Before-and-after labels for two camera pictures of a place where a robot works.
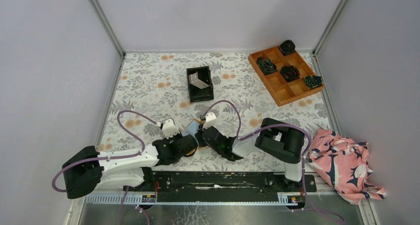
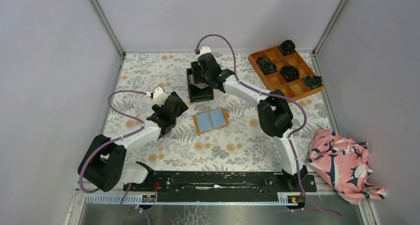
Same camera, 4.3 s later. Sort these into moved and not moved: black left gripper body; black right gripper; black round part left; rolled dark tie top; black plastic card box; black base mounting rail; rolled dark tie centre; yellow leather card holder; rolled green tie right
Moved: yellow leather card holder; black left gripper body; black right gripper
Not moved: rolled green tie right; rolled dark tie centre; black plastic card box; black round part left; rolled dark tie top; black base mounting rail
